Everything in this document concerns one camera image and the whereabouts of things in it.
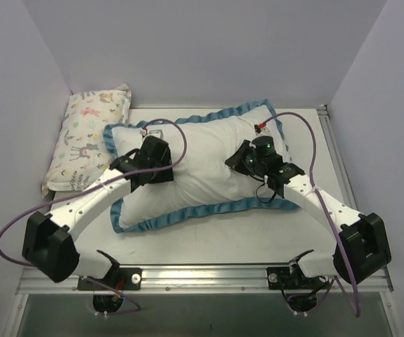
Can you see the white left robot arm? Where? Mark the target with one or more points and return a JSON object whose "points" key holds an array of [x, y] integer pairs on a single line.
{"points": [[50, 239]]}

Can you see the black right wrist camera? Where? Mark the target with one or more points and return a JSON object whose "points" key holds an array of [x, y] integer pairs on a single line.
{"points": [[263, 146]]}

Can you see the floral animal print pillow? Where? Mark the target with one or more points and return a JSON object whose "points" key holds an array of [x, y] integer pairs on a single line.
{"points": [[80, 155]]}

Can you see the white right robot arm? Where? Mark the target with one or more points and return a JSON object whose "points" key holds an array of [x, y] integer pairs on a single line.
{"points": [[362, 247]]}

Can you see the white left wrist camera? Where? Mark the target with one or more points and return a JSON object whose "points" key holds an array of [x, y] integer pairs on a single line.
{"points": [[158, 133]]}

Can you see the aluminium front mounting rail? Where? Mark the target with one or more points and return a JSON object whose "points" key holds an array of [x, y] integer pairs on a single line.
{"points": [[179, 279]]}

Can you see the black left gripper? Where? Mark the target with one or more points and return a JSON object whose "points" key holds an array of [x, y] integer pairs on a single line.
{"points": [[160, 172]]}

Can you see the blue houndstooth pillowcase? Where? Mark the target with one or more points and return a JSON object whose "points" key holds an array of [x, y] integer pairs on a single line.
{"points": [[201, 210]]}

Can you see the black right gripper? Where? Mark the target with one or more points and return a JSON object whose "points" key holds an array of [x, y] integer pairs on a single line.
{"points": [[237, 159]]}

